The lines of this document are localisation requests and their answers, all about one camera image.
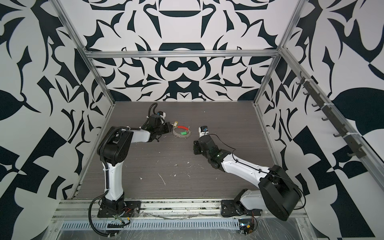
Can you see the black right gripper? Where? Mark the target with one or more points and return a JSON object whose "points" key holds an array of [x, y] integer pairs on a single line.
{"points": [[197, 146]]}

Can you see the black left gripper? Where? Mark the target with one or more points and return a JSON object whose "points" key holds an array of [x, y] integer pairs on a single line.
{"points": [[168, 125]]}

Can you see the red key tag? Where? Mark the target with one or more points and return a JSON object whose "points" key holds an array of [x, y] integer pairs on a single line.
{"points": [[184, 128]]}

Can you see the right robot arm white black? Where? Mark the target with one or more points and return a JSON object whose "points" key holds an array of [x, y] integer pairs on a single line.
{"points": [[279, 193]]}

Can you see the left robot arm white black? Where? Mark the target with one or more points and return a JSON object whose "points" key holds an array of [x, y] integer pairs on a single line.
{"points": [[113, 150]]}

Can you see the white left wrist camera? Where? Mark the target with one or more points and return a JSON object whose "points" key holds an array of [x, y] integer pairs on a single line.
{"points": [[161, 114]]}

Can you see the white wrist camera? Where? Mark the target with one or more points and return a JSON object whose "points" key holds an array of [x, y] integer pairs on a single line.
{"points": [[161, 114], [203, 131]]}

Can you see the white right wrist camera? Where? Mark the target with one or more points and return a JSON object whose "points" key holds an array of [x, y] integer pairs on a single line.
{"points": [[203, 131]]}

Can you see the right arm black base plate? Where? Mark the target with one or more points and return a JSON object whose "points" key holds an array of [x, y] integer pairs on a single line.
{"points": [[231, 208]]}

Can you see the white slotted cable duct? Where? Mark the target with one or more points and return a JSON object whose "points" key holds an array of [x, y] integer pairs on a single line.
{"points": [[187, 224]]}

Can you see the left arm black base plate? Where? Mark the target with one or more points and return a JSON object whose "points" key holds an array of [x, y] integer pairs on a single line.
{"points": [[109, 209]]}

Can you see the aluminium frame crossbar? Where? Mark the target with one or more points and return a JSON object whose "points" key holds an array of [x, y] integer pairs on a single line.
{"points": [[180, 54]]}

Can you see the black wall hook rail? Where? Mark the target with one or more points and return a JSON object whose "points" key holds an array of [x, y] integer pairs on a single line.
{"points": [[333, 115]]}

